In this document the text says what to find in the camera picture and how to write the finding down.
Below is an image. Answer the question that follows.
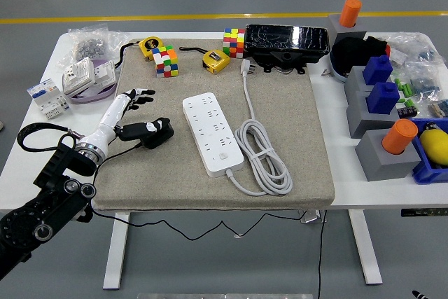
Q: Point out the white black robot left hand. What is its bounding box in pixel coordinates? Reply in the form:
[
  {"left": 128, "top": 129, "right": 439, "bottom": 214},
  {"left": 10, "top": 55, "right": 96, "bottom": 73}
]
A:
[{"left": 79, "top": 88, "right": 173, "bottom": 155}]

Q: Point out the thin black adapter cord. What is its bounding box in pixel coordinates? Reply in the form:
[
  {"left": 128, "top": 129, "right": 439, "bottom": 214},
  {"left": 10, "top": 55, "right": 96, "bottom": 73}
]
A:
[{"left": 91, "top": 141, "right": 305, "bottom": 241}]

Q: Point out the black plug adapter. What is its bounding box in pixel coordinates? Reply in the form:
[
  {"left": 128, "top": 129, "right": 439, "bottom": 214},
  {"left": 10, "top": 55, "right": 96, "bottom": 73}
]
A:
[{"left": 139, "top": 127, "right": 175, "bottom": 150}]

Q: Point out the white power strip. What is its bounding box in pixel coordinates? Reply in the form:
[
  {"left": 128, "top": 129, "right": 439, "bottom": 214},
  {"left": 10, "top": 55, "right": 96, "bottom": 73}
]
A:
[{"left": 181, "top": 92, "right": 246, "bottom": 179}]

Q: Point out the white circuit breaker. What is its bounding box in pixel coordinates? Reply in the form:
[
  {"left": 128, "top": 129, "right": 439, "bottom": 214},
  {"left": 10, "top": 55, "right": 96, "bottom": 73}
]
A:
[{"left": 26, "top": 79, "right": 74, "bottom": 121}]

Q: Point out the white table leg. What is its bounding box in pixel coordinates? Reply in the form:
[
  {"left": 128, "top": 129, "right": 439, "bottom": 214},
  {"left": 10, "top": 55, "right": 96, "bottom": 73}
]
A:
[
  {"left": 102, "top": 213, "right": 131, "bottom": 290},
  {"left": 348, "top": 209, "right": 384, "bottom": 286}
]

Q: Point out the plastic bag of metal nuts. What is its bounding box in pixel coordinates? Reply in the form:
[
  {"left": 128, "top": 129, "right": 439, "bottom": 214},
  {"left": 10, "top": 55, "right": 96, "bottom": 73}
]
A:
[{"left": 55, "top": 24, "right": 129, "bottom": 69}]

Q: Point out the grey-brown mat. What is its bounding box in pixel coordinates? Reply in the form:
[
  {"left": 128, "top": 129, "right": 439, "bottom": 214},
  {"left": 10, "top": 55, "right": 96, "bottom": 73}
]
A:
[{"left": 91, "top": 38, "right": 336, "bottom": 211}]

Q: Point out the black table control panel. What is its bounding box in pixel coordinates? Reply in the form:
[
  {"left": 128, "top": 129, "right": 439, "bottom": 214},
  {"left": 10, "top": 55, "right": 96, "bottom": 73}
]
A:
[{"left": 400, "top": 209, "right": 448, "bottom": 217}]

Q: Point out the colourful puzzle cube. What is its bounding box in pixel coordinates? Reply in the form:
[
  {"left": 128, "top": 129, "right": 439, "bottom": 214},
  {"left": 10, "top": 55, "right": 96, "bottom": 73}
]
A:
[
  {"left": 223, "top": 27, "right": 246, "bottom": 59},
  {"left": 151, "top": 45, "right": 180, "bottom": 78}
]

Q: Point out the yellow tape measure black dial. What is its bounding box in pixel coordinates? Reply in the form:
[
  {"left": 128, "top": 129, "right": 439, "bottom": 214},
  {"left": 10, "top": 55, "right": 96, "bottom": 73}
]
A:
[{"left": 114, "top": 36, "right": 165, "bottom": 69}]

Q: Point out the blue plastic bin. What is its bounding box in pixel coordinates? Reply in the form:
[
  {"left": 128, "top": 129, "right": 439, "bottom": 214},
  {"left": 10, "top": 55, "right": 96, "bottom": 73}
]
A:
[{"left": 409, "top": 117, "right": 448, "bottom": 185}]

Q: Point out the yellow tape measure black clip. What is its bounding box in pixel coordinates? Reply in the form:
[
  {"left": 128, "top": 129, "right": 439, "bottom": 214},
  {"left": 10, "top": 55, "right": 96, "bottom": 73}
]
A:
[{"left": 178, "top": 46, "right": 231, "bottom": 75}]

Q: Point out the grey block with hole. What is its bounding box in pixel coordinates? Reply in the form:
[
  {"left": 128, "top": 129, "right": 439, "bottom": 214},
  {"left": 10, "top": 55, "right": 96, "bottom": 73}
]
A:
[
  {"left": 324, "top": 14, "right": 368, "bottom": 45},
  {"left": 345, "top": 90, "right": 403, "bottom": 139},
  {"left": 354, "top": 130, "right": 422, "bottom": 182},
  {"left": 343, "top": 65, "right": 377, "bottom": 97}
]

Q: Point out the yellow toy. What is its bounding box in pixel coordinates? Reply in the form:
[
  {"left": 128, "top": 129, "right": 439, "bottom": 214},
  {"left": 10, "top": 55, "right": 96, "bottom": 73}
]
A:
[{"left": 419, "top": 122, "right": 448, "bottom": 167}]

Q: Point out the orange cylinder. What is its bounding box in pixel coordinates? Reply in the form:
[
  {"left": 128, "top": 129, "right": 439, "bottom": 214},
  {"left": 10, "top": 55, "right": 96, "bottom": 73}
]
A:
[
  {"left": 339, "top": 0, "right": 363, "bottom": 29},
  {"left": 381, "top": 118, "right": 419, "bottom": 155}
]

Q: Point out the small dark box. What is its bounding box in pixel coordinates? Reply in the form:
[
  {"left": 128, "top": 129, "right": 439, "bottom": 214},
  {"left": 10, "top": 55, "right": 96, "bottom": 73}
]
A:
[{"left": 397, "top": 105, "right": 419, "bottom": 119}]

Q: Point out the clear bag of brown parts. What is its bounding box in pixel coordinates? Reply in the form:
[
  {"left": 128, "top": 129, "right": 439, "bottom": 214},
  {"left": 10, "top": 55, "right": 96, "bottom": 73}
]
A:
[{"left": 427, "top": 98, "right": 448, "bottom": 118}]

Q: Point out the black device cracked screen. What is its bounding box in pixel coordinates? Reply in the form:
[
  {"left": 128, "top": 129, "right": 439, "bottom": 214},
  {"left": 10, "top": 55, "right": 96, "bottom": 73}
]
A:
[{"left": 244, "top": 23, "right": 331, "bottom": 75}]

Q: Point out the blue block with knob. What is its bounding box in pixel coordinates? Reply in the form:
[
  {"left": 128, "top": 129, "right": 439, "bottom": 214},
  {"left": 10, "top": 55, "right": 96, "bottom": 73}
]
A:
[
  {"left": 362, "top": 55, "right": 394, "bottom": 86},
  {"left": 365, "top": 81, "right": 400, "bottom": 116}
]

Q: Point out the clear bag of blue parts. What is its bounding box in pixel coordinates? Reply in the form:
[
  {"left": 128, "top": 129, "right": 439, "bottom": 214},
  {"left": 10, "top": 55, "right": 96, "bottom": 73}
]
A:
[{"left": 405, "top": 62, "right": 442, "bottom": 104}]

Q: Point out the clear plastic parts bag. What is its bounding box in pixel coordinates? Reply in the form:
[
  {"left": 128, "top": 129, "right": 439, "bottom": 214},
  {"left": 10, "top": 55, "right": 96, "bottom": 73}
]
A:
[{"left": 383, "top": 32, "right": 438, "bottom": 69}]

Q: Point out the black cloth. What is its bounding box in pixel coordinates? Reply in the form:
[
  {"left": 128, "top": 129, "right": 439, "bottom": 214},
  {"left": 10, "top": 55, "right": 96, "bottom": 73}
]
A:
[{"left": 330, "top": 35, "right": 391, "bottom": 72}]

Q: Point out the white wall switch panel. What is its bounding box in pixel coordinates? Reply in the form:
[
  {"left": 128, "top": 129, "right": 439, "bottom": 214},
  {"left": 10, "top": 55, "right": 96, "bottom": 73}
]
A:
[{"left": 91, "top": 60, "right": 116, "bottom": 86}]

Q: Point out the white wall socket panel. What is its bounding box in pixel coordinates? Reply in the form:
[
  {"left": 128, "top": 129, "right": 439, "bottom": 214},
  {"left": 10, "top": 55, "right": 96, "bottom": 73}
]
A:
[{"left": 62, "top": 56, "right": 96, "bottom": 96}]

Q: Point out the hanging black cable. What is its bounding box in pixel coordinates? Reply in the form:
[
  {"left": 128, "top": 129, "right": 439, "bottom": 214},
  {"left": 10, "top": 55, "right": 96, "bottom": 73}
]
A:
[{"left": 316, "top": 209, "right": 328, "bottom": 299}]

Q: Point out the metal bracket under table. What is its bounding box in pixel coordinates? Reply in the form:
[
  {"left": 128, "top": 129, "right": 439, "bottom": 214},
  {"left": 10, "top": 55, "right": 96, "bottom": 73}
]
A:
[{"left": 299, "top": 209, "right": 328, "bottom": 225}]

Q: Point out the white power strip cord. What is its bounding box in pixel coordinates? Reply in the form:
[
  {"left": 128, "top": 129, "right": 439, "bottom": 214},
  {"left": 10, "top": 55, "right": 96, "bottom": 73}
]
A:
[{"left": 225, "top": 59, "right": 294, "bottom": 197}]

